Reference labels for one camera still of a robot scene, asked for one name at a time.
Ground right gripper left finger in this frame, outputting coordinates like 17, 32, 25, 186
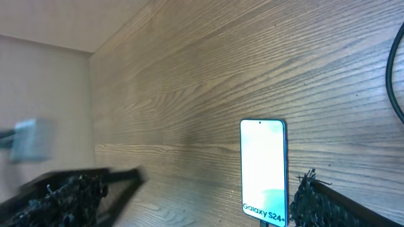
1, 175, 108, 227

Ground Samsung Galaxy smartphone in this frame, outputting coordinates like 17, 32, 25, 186
240, 119, 288, 226

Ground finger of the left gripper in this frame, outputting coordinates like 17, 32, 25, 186
20, 168, 145, 226

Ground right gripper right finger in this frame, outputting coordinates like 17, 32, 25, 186
289, 169, 403, 227

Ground black charger cable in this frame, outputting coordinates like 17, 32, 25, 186
258, 21, 404, 227

